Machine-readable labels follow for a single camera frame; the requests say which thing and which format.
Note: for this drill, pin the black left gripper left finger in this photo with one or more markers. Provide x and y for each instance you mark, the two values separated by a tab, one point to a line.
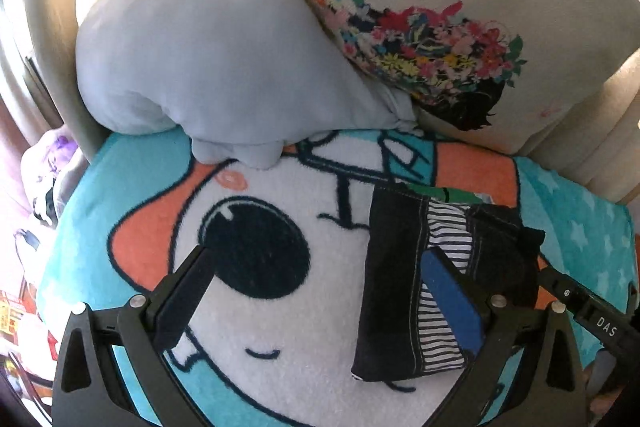
176	297

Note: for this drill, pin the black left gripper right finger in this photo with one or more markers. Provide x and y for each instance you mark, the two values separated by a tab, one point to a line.
462	302

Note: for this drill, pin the black striped pants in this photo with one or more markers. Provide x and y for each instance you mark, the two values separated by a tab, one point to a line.
402	334

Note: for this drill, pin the person's right hand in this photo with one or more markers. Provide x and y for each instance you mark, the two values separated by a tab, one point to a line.
605	378

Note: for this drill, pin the teal cartoon fleece blanket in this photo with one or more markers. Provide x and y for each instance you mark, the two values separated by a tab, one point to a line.
273	341

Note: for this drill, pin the beige headboard cushion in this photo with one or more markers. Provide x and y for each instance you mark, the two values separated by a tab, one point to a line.
575	108

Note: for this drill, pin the purple white clothes pile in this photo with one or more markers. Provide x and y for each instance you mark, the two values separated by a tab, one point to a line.
43	180

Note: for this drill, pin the grey plush toy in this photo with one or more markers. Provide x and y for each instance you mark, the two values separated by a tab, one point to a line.
242	78

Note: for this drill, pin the floral print cream pillow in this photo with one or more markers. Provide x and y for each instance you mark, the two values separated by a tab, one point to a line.
490	72

